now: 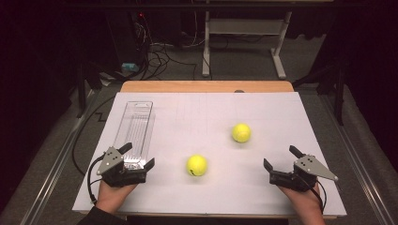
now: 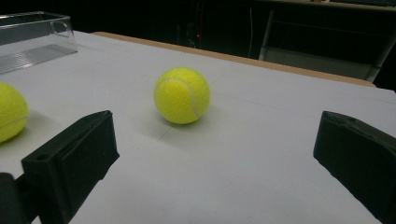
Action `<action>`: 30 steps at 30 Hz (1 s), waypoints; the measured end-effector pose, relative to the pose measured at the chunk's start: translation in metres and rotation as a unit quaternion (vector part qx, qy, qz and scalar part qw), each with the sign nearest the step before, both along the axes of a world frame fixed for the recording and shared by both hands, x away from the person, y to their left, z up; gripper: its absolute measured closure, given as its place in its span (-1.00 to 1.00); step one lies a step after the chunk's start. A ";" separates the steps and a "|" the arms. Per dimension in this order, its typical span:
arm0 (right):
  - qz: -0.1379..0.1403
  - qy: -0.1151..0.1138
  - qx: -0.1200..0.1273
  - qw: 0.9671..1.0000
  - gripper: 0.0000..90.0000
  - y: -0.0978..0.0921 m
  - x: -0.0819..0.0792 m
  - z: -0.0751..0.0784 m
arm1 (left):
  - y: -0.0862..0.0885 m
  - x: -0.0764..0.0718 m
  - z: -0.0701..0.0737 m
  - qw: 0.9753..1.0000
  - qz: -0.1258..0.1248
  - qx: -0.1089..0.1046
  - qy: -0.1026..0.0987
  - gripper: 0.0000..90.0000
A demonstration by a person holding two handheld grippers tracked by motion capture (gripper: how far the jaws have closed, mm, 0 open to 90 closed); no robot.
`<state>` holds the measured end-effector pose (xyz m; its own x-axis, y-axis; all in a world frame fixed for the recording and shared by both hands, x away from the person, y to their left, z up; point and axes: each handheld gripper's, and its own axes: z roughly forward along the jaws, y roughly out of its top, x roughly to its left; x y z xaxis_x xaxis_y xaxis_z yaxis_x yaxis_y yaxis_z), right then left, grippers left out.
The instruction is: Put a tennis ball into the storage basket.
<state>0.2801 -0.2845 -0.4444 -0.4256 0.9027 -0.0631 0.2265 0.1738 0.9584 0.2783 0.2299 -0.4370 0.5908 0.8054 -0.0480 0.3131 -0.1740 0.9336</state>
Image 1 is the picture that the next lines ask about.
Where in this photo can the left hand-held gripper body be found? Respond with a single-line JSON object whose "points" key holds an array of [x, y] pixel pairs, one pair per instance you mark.
{"points": [[109, 164]]}

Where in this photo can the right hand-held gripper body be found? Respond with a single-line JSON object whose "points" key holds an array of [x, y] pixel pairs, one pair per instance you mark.
{"points": [[305, 173]]}

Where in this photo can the clear plastic container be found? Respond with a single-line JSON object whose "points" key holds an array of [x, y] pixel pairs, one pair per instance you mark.
{"points": [[135, 132]]}

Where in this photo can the yellow tennis ball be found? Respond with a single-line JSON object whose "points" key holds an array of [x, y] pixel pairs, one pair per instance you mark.
{"points": [[196, 165], [241, 132]]}

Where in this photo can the person's right hand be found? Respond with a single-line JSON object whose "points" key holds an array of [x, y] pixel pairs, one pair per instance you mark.
{"points": [[304, 198]]}

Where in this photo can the person's left hand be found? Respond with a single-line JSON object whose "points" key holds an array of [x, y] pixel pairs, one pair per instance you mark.
{"points": [[113, 196]]}

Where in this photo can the white board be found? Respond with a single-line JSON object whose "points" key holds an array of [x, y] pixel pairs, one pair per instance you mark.
{"points": [[206, 153]]}

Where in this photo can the black metal stand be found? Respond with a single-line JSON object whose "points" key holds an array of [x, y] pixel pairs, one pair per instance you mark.
{"points": [[328, 82], [82, 90]]}

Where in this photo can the teal box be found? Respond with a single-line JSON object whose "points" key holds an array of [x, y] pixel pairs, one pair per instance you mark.
{"points": [[130, 67]]}

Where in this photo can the wooden table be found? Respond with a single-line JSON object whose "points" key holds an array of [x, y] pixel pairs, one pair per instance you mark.
{"points": [[206, 86]]}

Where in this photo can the white metal stand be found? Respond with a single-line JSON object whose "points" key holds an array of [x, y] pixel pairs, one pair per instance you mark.
{"points": [[247, 26]]}

